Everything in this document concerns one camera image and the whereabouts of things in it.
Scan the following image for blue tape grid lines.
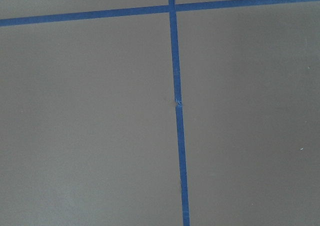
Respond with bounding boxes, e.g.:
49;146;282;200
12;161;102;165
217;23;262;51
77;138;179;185
0;0;319;226

